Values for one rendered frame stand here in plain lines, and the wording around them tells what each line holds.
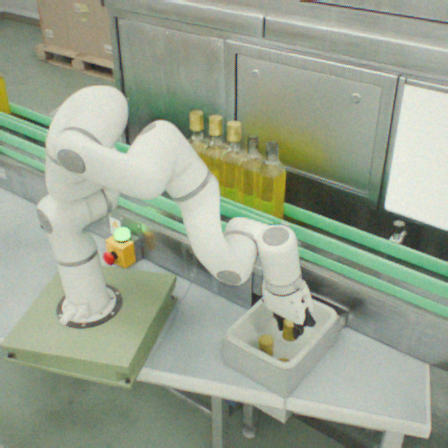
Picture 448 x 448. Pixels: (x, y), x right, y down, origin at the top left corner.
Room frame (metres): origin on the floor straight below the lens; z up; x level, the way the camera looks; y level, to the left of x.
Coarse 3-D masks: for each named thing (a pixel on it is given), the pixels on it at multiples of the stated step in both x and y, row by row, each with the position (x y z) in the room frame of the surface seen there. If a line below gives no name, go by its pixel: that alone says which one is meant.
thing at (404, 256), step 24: (24, 120) 1.95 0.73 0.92; (48, 120) 1.86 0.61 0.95; (120, 144) 1.65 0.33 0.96; (288, 216) 1.28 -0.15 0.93; (312, 216) 1.24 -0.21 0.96; (336, 240) 1.20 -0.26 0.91; (360, 240) 1.16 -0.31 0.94; (384, 240) 1.13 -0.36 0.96; (408, 264) 1.09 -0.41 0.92; (432, 264) 1.05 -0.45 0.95
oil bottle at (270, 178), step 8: (264, 168) 1.26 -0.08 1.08; (272, 168) 1.25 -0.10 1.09; (280, 168) 1.26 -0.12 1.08; (256, 176) 1.27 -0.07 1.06; (264, 176) 1.26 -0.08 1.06; (272, 176) 1.24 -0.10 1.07; (280, 176) 1.26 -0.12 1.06; (256, 184) 1.27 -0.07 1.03; (264, 184) 1.25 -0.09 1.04; (272, 184) 1.24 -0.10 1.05; (280, 184) 1.26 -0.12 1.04; (256, 192) 1.27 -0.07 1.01; (264, 192) 1.25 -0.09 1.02; (272, 192) 1.24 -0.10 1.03; (280, 192) 1.26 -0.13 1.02; (256, 200) 1.27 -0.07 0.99; (264, 200) 1.25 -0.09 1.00; (272, 200) 1.24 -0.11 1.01; (280, 200) 1.26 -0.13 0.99; (256, 208) 1.27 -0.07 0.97; (264, 208) 1.25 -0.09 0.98; (272, 208) 1.24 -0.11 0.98; (280, 208) 1.27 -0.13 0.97; (280, 216) 1.27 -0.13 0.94
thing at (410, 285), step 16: (0, 112) 1.91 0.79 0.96; (240, 208) 1.28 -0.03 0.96; (304, 240) 1.17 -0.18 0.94; (320, 240) 1.14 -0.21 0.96; (304, 256) 1.17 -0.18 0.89; (320, 256) 1.14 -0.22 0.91; (336, 256) 1.12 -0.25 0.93; (352, 256) 1.09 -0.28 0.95; (368, 256) 1.07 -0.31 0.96; (352, 272) 1.09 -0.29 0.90; (368, 272) 1.07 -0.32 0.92; (384, 272) 1.04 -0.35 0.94; (400, 272) 1.02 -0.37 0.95; (416, 272) 1.01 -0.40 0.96; (384, 288) 1.04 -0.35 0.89; (400, 288) 1.02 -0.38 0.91; (416, 288) 1.00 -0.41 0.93; (432, 288) 0.98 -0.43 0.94; (416, 304) 0.99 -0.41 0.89; (432, 304) 0.97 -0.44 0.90
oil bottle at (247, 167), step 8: (240, 160) 1.31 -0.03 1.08; (248, 160) 1.29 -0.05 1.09; (256, 160) 1.29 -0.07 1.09; (264, 160) 1.31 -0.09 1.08; (240, 168) 1.30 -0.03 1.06; (248, 168) 1.29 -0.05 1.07; (256, 168) 1.28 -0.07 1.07; (240, 176) 1.30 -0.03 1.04; (248, 176) 1.29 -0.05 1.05; (240, 184) 1.30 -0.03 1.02; (248, 184) 1.29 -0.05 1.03; (240, 192) 1.30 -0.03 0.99; (248, 192) 1.29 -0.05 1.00; (240, 200) 1.30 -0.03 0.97; (248, 200) 1.29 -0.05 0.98
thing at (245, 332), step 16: (256, 304) 1.05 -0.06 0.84; (320, 304) 1.05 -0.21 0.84; (240, 320) 0.99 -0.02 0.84; (256, 320) 1.03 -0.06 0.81; (272, 320) 1.07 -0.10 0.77; (320, 320) 1.03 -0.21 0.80; (240, 336) 0.98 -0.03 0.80; (256, 336) 1.02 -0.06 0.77; (272, 336) 1.02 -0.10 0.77; (304, 336) 1.02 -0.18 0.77; (320, 336) 0.94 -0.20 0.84; (256, 352) 0.89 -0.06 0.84; (288, 352) 0.96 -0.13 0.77; (304, 352) 0.89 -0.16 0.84; (288, 368) 0.86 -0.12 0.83
